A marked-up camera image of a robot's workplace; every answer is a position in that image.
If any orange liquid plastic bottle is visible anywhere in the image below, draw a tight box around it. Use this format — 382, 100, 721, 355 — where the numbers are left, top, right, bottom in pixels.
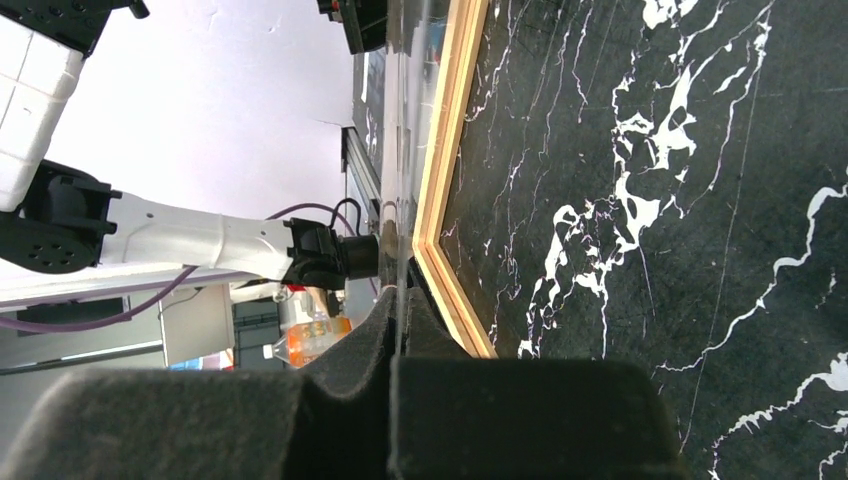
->
262, 317, 353, 368

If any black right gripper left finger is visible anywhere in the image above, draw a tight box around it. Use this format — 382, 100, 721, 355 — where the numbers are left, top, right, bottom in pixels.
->
1, 289, 397, 479

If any clear plastic cover sheet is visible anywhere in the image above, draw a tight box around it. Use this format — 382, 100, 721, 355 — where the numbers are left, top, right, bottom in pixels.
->
380, 1, 451, 355

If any light wooden picture frame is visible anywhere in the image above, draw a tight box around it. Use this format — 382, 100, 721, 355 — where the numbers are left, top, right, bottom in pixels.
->
412, 0, 496, 358

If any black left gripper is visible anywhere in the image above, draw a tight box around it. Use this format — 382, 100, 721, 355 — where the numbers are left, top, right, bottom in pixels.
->
317, 0, 388, 55

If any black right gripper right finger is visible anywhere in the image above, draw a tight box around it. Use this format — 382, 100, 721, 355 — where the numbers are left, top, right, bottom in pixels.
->
390, 289, 683, 479

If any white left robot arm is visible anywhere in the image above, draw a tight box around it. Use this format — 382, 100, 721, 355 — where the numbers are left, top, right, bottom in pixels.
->
1, 1, 379, 290

